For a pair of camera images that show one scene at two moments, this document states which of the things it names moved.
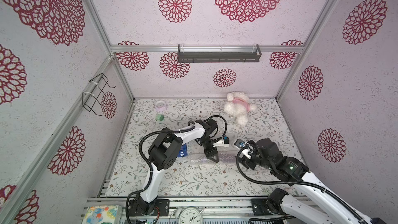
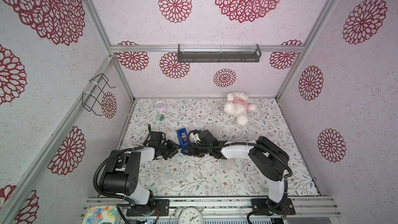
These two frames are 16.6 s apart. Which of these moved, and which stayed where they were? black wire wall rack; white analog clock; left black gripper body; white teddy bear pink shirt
Moved: left black gripper body
Stayed: white analog clock; black wire wall rack; white teddy bear pink shirt
